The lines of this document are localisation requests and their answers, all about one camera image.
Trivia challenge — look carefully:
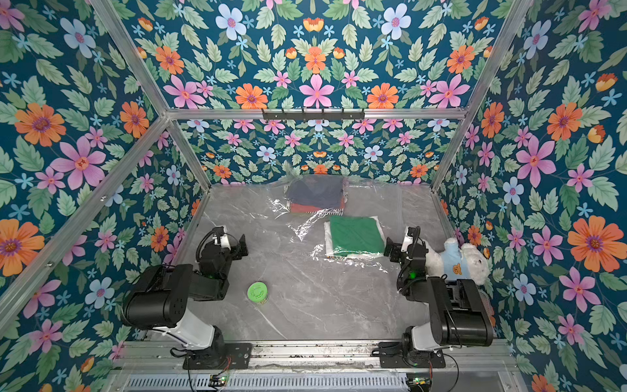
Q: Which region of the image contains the green tank top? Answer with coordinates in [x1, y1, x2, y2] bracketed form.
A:
[329, 216, 386, 256]

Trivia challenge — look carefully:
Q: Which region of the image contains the clear vacuum bag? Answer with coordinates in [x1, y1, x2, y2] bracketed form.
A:
[273, 181, 442, 268]

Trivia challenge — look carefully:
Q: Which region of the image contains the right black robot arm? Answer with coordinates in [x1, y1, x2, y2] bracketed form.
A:
[384, 226, 494, 356]

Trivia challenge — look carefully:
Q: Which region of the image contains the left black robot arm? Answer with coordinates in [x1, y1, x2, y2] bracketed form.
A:
[122, 226, 248, 359]

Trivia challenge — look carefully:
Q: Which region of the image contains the bag of folded clothes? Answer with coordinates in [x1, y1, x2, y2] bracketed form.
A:
[285, 175, 347, 215]

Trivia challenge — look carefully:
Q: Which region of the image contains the white teddy bear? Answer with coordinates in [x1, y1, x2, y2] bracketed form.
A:
[426, 238, 489, 286]

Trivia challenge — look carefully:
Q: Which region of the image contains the green round lid container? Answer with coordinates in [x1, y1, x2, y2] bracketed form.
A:
[247, 281, 269, 304]

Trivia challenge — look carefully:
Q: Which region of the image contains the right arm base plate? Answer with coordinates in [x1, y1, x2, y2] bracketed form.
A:
[371, 341, 446, 370]

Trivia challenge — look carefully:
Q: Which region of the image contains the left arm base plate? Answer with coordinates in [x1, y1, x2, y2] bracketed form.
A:
[183, 342, 252, 370]

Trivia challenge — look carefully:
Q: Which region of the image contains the aluminium front rail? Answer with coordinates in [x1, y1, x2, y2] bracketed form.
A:
[114, 340, 519, 372]

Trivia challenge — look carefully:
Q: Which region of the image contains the black hook rail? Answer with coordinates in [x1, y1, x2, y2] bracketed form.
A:
[261, 109, 366, 122]

